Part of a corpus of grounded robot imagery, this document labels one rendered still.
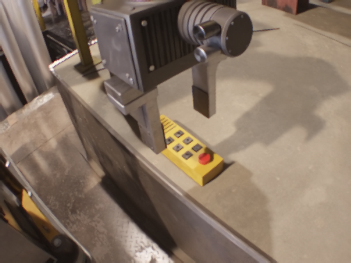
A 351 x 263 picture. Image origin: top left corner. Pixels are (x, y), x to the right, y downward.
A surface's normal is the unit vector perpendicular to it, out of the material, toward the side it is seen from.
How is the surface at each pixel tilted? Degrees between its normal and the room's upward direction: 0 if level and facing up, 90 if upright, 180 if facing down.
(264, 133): 0
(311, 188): 0
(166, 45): 90
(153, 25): 90
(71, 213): 0
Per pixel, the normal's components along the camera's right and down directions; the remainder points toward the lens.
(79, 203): -0.10, -0.70
